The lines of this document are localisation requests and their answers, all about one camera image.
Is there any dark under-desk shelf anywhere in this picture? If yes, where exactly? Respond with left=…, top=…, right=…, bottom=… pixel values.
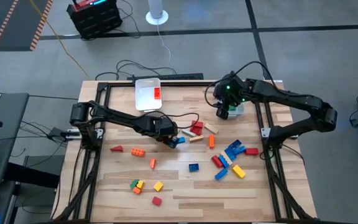
left=3, top=154, right=65, bottom=189

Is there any white round-base stand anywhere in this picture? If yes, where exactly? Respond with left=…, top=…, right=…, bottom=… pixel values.
left=145, top=0, right=170, bottom=26

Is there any red cylinder block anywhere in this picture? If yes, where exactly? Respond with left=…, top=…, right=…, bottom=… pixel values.
left=211, top=154, right=224, bottom=169

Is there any black power adapter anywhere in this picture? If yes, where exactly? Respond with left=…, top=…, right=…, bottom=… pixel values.
left=47, top=126, right=68, bottom=140

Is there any clear grey plastic bin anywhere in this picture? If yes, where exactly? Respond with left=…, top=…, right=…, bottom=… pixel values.
left=227, top=102, right=246, bottom=118

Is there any dark grey side desk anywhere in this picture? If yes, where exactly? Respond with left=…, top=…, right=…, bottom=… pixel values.
left=0, top=92, right=30, bottom=187

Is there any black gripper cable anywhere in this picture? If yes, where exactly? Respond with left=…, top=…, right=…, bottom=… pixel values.
left=140, top=111, right=201, bottom=130
left=203, top=60, right=278, bottom=110

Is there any blue long block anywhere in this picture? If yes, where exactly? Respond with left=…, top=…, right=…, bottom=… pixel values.
left=214, top=168, right=229, bottom=181

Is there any black power strip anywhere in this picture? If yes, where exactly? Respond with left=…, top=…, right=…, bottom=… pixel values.
left=126, top=73, right=204, bottom=81

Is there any red large block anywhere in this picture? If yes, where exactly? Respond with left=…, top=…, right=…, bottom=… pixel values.
left=189, top=120, right=204, bottom=136

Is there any yellow long block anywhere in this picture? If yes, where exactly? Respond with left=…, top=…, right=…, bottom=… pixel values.
left=232, top=164, right=247, bottom=179

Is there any black stacked crate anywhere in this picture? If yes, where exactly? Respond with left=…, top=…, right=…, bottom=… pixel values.
left=66, top=0, right=124, bottom=40

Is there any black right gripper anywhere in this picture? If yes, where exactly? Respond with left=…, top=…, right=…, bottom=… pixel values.
left=213, top=73, right=247, bottom=121

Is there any black floor cable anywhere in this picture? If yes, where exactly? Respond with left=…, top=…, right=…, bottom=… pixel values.
left=94, top=59, right=178, bottom=82

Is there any blue hollow brick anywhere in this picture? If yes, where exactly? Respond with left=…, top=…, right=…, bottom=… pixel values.
left=228, top=139, right=243, bottom=150

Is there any red black device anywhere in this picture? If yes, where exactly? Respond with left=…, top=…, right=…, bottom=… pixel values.
left=72, top=0, right=109, bottom=12

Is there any pale wood block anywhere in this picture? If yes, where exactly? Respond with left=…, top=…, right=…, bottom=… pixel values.
left=221, top=150, right=234, bottom=166

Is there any white floor cable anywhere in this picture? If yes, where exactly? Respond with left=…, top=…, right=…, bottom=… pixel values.
left=156, top=24, right=176, bottom=74

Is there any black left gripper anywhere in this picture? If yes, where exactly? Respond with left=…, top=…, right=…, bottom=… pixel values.
left=141, top=117, right=180, bottom=149

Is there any white plastic handle bin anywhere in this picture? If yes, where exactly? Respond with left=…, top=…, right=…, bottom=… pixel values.
left=134, top=77, right=163, bottom=112

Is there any blue large brick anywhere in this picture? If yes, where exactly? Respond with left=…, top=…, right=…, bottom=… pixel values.
left=224, top=145, right=247, bottom=161

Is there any black aluminium table frame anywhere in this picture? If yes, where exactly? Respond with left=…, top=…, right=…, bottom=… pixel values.
left=50, top=80, right=318, bottom=224

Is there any yellow cable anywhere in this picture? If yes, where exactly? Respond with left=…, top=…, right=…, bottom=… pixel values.
left=29, top=0, right=91, bottom=79

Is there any natural wood plank block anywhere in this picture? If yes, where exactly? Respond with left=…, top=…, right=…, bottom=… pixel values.
left=204, top=123, right=219, bottom=135

